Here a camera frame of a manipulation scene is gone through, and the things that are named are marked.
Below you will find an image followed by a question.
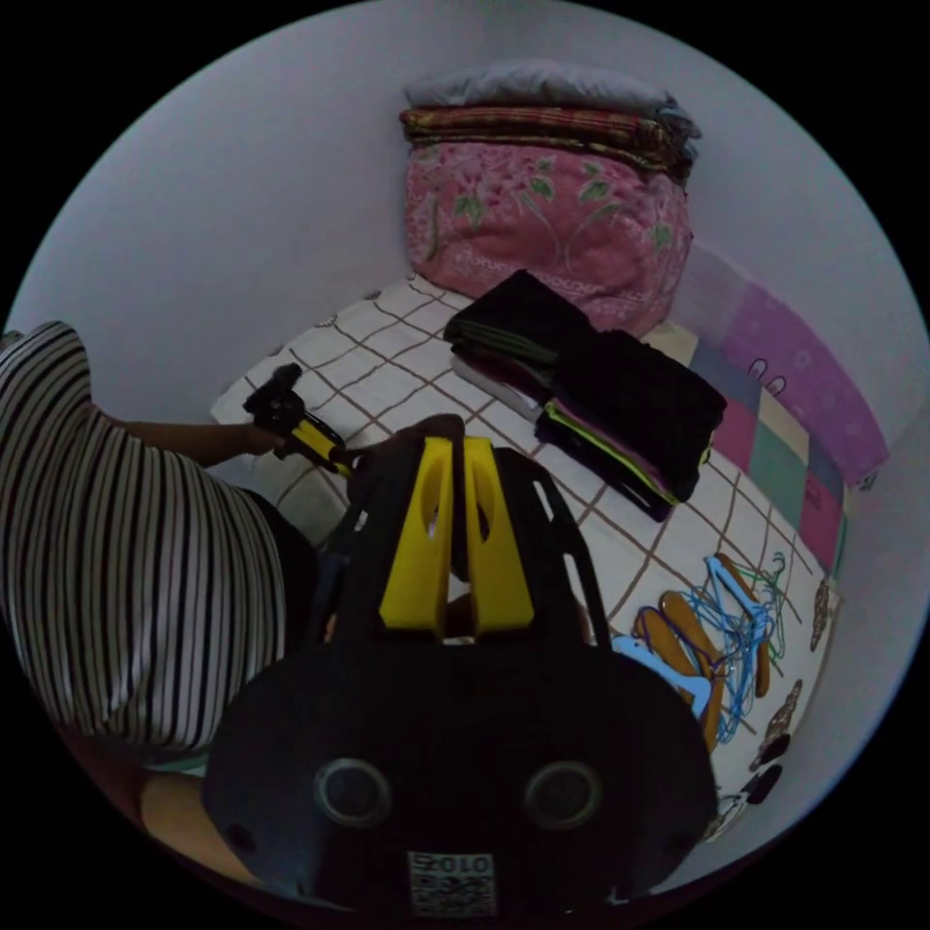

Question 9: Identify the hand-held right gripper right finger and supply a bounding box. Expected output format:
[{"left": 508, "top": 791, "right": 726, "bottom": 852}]
[{"left": 463, "top": 435, "right": 536, "bottom": 633}]

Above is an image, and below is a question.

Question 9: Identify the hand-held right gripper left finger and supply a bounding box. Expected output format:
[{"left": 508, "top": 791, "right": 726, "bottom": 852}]
[{"left": 379, "top": 435, "right": 455, "bottom": 631}]

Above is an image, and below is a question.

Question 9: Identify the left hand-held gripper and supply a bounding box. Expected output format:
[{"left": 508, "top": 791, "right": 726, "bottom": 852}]
[{"left": 243, "top": 362, "right": 358, "bottom": 479}]

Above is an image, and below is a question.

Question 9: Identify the black t-shirt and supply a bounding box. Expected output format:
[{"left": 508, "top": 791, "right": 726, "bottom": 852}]
[{"left": 348, "top": 412, "right": 468, "bottom": 503}]

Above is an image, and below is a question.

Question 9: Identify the person's left forearm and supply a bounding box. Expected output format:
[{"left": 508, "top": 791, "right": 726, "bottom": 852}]
[{"left": 123, "top": 418, "right": 252, "bottom": 470}]

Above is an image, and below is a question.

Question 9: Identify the bed with checked sheet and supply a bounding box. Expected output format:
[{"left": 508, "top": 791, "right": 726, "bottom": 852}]
[{"left": 208, "top": 243, "right": 892, "bottom": 848}]

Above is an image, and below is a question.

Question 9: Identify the light blue plastic hanger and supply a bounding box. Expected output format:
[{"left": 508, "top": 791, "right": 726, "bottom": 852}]
[
  {"left": 611, "top": 634, "right": 712, "bottom": 717},
  {"left": 702, "top": 554, "right": 764, "bottom": 620}
]

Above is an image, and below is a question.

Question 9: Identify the pile of clothes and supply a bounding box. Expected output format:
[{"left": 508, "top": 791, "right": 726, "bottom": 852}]
[{"left": 443, "top": 268, "right": 729, "bottom": 524}]

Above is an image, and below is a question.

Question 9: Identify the person's body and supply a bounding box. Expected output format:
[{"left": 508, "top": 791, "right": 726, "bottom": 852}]
[{"left": 0, "top": 319, "right": 323, "bottom": 891}]

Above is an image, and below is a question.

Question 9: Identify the pink floral pillow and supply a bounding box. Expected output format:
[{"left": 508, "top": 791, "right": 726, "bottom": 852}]
[{"left": 401, "top": 139, "right": 694, "bottom": 337}]

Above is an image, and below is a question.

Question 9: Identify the red striped folded blanket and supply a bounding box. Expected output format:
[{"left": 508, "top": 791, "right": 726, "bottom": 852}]
[{"left": 397, "top": 104, "right": 693, "bottom": 181}]

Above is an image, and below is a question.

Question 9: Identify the blue wire hanger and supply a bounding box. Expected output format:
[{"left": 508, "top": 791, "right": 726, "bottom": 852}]
[{"left": 681, "top": 572, "right": 780, "bottom": 748}]

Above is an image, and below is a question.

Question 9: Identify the green wire hanger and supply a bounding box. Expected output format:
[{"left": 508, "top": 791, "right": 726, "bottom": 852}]
[{"left": 752, "top": 550, "right": 793, "bottom": 664}]

